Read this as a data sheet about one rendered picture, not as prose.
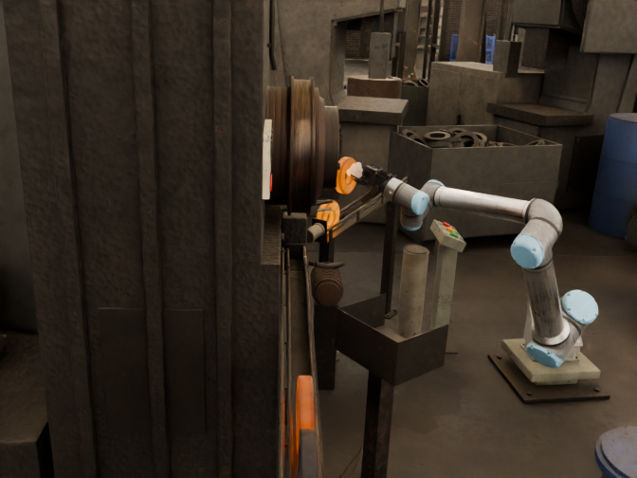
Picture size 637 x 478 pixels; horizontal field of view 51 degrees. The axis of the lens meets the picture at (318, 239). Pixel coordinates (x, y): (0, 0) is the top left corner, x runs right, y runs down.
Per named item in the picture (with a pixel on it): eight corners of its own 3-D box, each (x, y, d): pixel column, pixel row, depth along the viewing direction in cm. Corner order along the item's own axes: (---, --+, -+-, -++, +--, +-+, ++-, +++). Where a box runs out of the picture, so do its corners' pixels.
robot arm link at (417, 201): (417, 221, 267) (418, 207, 258) (391, 208, 271) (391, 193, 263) (429, 205, 270) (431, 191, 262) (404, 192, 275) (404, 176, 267)
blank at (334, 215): (322, 241, 293) (328, 243, 292) (311, 220, 282) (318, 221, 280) (336, 213, 300) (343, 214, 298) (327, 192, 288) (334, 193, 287)
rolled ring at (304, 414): (308, 420, 170) (295, 420, 169) (311, 359, 162) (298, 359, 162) (311, 473, 153) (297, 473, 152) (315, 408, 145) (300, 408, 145)
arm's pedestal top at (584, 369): (563, 343, 321) (564, 337, 320) (599, 378, 291) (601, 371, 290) (500, 346, 316) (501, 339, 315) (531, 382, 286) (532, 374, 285)
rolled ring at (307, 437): (315, 409, 145) (300, 409, 144) (319, 477, 128) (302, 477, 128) (311, 468, 154) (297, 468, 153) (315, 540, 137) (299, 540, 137)
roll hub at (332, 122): (322, 197, 219) (325, 112, 210) (318, 177, 246) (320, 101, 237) (338, 198, 220) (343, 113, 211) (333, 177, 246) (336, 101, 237)
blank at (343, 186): (332, 161, 272) (339, 162, 270) (352, 153, 284) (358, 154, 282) (333, 197, 278) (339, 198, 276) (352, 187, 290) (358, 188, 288)
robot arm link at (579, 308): (588, 315, 290) (608, 303, 274) (569, 344, 283) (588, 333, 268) (558, 293, 293) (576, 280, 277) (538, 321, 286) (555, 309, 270)
